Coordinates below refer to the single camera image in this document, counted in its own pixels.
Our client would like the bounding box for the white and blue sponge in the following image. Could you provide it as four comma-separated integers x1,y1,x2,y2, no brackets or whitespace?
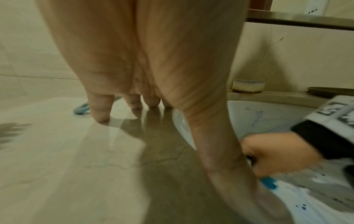
232,79,266,94

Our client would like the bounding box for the blue handled brush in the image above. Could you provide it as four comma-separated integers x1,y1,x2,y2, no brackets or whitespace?
259,176,279,190

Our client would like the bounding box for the metal mirror ledge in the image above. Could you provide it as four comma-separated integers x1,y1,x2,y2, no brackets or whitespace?
246,8,354,31

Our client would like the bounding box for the dark shallow dish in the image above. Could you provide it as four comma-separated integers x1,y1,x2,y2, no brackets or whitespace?
307,86,354,97

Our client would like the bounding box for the white ceramic sink basin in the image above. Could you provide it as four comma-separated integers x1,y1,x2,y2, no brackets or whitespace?
171,99,354,224

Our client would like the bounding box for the person's right hand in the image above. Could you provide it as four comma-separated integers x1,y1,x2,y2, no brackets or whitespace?
240,132,325,178

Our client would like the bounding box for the light blue plastic item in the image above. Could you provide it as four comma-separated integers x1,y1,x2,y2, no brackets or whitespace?
72,94,123,116

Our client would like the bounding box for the person's left hand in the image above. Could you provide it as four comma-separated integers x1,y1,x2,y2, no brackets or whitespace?
36,0,288,224

